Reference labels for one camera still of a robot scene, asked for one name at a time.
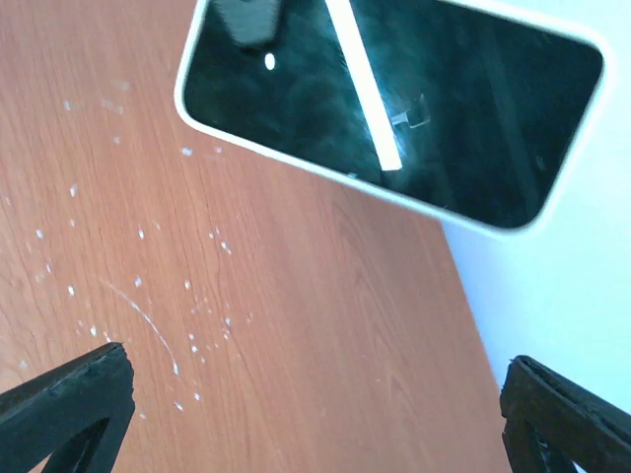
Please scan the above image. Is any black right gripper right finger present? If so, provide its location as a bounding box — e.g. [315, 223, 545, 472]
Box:
[500, 355, 630, 472]

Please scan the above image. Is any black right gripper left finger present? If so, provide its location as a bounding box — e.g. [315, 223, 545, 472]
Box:
[1, 342, 135, 472]

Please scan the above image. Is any cream white phone case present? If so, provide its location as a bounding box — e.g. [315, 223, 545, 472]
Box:
[173, 0, 617, 238]

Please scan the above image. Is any black phone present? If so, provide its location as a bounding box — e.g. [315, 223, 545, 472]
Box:
[181, 0, 605, 231]

